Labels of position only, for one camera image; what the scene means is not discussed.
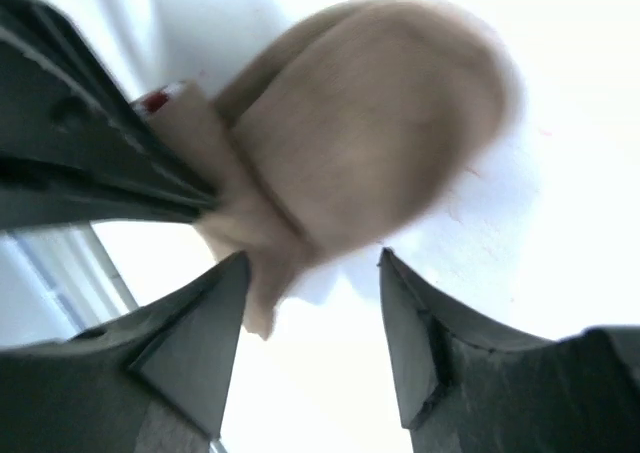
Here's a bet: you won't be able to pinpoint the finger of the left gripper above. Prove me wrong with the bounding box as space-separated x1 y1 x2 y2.
1 0 217 208
1 155 215 231

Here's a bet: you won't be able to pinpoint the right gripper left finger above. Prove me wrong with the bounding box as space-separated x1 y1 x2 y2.
1 253 250 452

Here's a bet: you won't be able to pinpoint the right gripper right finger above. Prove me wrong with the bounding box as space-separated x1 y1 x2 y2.
378 249 639 453

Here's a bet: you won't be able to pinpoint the brown sock red stripes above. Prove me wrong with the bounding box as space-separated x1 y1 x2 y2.
134 0 522 338

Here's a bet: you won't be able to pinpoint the aluminium table rail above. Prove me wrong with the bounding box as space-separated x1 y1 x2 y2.
1 224 138 349

